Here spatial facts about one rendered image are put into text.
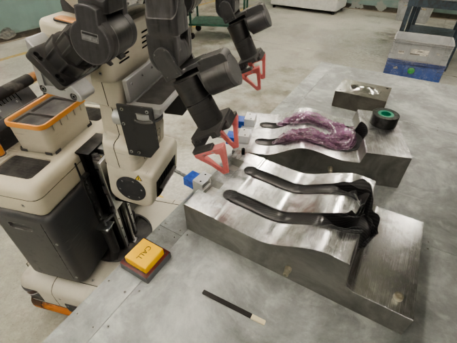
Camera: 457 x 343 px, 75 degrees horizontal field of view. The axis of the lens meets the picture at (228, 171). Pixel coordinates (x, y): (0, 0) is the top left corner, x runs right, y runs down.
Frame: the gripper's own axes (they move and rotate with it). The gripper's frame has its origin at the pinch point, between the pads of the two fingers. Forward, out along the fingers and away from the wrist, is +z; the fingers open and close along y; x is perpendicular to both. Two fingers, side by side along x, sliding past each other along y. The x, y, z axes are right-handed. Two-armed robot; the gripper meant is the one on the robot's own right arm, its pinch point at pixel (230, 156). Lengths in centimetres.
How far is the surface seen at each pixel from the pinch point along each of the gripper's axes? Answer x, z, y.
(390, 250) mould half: -26.7, 28.9, -6.3
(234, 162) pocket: 7.4, 10.2, 13.7
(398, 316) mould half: -25.8, 29.2, -20.5
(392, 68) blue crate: -65, 133, 334
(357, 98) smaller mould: -26, 29, 69
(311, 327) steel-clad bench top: -10.5, 27.4, -23.6
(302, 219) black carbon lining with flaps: -11.6, 16.4, -6.0
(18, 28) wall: 426, -123, 364
